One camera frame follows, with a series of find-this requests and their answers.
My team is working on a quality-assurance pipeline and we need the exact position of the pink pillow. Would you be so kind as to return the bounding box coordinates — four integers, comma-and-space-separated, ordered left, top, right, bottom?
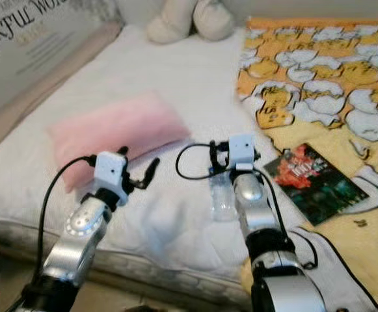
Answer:
47, 91, 193, 192

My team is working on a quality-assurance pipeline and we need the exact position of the yellow cartoon print blanket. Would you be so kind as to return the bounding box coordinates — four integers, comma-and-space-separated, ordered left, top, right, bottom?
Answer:
236, 16, 378, 312

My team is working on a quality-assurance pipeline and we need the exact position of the dark cover book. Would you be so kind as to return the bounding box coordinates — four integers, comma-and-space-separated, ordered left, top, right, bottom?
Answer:
263, 143, 370, 227

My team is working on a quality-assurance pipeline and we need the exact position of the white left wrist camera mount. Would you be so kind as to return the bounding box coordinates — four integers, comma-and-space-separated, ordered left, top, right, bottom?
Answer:
94, 151, 129, 199

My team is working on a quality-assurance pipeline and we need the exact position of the clear plastic bottle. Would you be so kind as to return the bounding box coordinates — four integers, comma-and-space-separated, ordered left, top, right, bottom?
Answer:
208, 169, 239, 223

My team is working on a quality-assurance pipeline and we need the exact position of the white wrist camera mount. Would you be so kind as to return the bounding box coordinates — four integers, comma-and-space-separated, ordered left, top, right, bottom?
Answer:
228, 135, 258, 171
94, 151, 129, 199

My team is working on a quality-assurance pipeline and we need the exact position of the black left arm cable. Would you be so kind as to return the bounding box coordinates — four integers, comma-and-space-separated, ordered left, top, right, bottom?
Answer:
36, 156, 98, 292

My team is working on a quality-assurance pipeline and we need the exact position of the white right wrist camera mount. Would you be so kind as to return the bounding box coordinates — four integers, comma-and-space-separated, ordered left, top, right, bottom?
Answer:
228, 135, 258, 171

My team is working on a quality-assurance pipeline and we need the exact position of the white quilted mattress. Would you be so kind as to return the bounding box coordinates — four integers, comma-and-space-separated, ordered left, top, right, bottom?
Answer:
0, 25, 378, 307

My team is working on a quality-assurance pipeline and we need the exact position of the cream plush toy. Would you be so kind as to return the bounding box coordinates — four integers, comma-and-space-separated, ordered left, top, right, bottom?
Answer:
146, 0, 235, 45

